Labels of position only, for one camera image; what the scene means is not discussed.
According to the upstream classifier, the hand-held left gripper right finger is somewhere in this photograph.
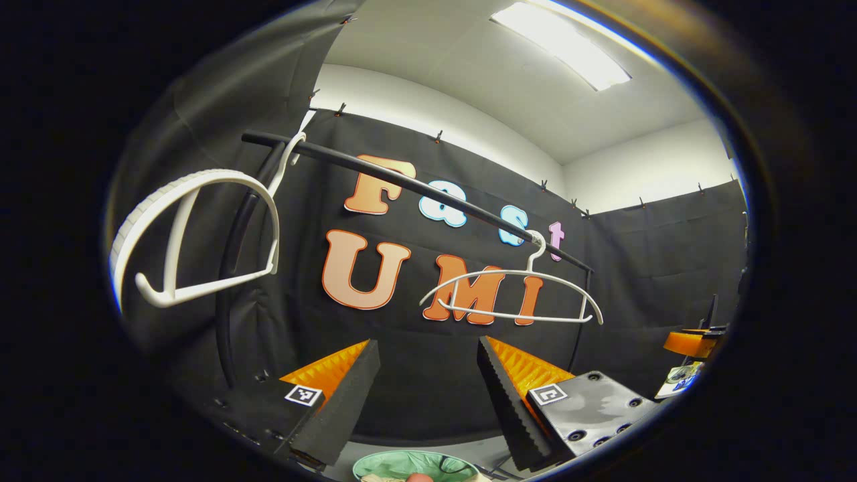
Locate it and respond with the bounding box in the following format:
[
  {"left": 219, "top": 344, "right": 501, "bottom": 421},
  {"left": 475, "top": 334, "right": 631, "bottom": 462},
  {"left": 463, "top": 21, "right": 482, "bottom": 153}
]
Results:
[{"left": 476, "top": 336, "right": 664, "bottom": 473}]

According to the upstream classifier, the ceiling light panel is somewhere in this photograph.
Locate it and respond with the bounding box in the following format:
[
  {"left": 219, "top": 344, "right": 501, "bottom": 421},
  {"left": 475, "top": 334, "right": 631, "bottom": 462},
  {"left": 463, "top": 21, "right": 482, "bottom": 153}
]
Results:
[{"left": 491, "top": 0, "right": 632, "bottom": 92}]

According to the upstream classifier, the black backdrop cloth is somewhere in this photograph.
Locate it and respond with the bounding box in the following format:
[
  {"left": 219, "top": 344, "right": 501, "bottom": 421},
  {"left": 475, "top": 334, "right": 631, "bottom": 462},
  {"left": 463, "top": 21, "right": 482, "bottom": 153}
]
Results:
[{"left": 107, "top": 0, "right": 749, "bottom": 446}]

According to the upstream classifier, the white clothes hanger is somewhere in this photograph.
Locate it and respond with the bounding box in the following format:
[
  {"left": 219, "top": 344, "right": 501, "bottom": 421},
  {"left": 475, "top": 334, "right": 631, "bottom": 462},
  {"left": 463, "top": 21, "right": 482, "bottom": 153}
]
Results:
[
  {"left": 419, "top": 230, "right": 605, "bottom": 327},
  {"left": 109, "top": 131, "right": 307, "bottom": 310}
]

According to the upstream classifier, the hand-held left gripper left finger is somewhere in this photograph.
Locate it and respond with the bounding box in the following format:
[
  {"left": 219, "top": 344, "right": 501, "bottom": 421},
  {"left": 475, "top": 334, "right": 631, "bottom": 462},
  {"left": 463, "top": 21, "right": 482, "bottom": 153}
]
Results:
[{"left": 208, "top": 338, "right": 381, "bottom": 469}]

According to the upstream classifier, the black clothes rail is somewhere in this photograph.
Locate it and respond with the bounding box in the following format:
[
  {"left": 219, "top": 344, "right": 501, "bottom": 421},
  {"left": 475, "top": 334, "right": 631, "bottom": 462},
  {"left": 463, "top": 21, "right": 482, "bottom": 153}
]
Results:
[{"left": 216, "top": 131, "right": 595, "bottom": 389}]

